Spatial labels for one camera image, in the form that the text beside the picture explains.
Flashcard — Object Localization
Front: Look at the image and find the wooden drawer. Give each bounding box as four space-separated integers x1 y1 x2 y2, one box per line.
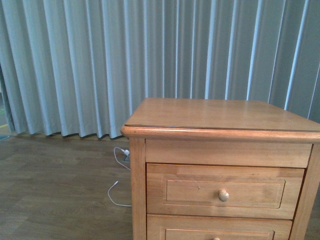
146 163 304 220
147 214 292 240

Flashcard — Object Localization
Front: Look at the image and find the grey floor socket box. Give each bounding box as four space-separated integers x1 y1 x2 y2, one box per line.
123 155 130 162

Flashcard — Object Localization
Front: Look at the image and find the wooden nightstand cabinet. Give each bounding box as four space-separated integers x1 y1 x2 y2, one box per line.
121 98 320 240

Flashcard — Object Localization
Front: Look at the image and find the grey pleated curtain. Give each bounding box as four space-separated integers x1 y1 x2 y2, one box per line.
0 0 320 138

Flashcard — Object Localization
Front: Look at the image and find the grey floor mat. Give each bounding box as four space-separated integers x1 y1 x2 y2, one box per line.
0 135 10 141

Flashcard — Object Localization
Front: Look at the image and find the white cable on floor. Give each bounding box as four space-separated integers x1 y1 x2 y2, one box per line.
107 146 132 208

